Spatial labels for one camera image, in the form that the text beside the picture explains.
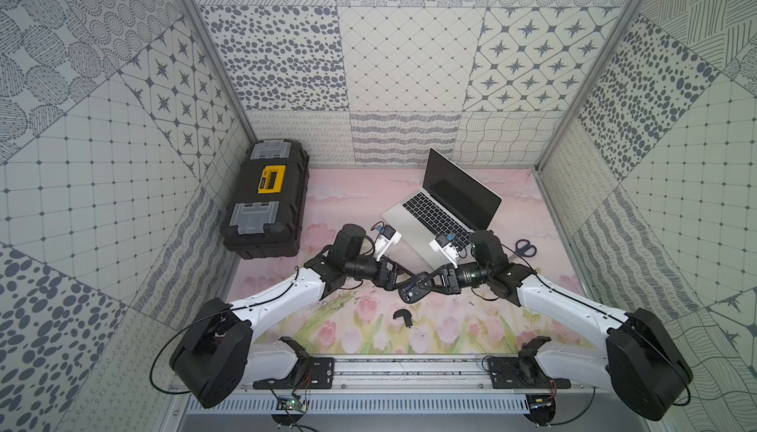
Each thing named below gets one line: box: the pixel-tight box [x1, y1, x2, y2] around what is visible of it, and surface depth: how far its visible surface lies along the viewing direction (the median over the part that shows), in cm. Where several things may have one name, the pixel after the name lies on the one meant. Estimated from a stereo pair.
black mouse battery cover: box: [392, 308, 413, 329], surface depth 85 cm
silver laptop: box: [381, 147, 503, 270], surface depth 107 cm
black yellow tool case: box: [219, 139, 310, 260], surface depth 92 cm
